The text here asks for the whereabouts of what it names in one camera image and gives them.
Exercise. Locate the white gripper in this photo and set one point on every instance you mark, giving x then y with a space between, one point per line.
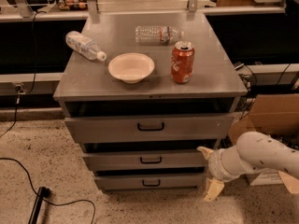
216 166

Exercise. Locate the grey drawer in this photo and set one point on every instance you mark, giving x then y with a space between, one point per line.
140 160
163 181
149 128

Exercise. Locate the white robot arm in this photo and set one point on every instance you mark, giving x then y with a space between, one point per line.
253 153

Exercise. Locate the grey top drawer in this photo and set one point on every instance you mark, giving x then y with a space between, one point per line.
149 128

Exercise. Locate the grey bottom drawer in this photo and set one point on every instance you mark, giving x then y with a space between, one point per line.
163 181

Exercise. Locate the grey metal drawer cabinet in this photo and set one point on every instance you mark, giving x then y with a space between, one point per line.
87 89

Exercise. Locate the brown cardboard box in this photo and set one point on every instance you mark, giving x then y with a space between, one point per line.
278 116

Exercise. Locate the red cola can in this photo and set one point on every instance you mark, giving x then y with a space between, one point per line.
182 62

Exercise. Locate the white paper bowl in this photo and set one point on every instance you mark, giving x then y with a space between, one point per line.
131 67

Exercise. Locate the clear bottle red label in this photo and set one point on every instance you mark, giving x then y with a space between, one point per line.
157 35

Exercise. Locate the black pole on floor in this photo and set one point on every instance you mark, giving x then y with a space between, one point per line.
42 193

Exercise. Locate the clear bottle white cap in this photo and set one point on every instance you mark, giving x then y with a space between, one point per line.
84 46

